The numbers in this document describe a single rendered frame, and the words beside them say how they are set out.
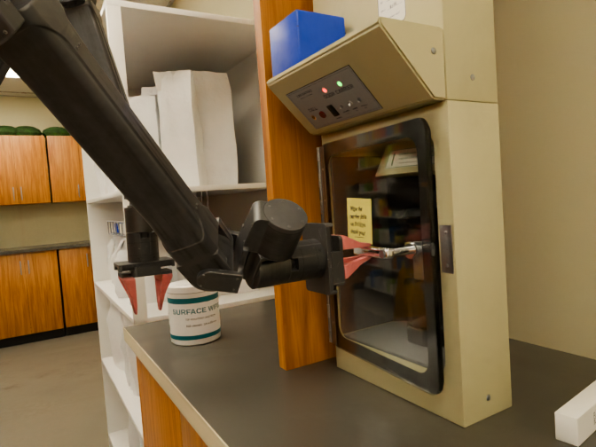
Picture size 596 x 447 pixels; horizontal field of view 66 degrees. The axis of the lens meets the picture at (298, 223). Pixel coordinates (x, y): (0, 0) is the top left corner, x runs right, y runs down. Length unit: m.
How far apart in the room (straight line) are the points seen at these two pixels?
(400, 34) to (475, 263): 0.34
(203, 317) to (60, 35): 0.87
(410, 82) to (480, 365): 0.42
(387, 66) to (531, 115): 0.52
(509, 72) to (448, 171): 0.52
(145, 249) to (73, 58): 0.51
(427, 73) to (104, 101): 0.41
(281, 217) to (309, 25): 0.39
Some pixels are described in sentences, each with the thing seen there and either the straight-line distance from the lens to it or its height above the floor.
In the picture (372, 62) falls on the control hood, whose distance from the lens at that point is 0.69.
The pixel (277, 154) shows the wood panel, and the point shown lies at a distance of 0.94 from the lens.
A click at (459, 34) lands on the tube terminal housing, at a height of 1.50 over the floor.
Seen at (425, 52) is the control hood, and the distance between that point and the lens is 0.68.
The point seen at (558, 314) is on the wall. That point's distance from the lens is 1.14.
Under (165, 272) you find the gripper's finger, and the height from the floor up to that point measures 1.17.
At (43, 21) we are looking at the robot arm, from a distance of 0.45.
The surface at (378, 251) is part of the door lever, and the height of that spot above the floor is 1.20.
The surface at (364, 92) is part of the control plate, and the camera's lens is 0.74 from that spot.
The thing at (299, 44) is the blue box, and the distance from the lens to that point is 0.82.
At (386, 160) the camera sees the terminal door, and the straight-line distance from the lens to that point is 0.74.
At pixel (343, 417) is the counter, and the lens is 0.79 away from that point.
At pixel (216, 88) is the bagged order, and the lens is 2.04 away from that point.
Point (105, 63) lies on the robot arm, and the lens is 0.98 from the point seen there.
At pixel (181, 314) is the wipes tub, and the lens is 1.21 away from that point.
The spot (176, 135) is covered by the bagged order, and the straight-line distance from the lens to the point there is 1.83.
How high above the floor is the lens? 1.29
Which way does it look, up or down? 3 degrees down
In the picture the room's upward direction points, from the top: 4 degrees counter-clockwise
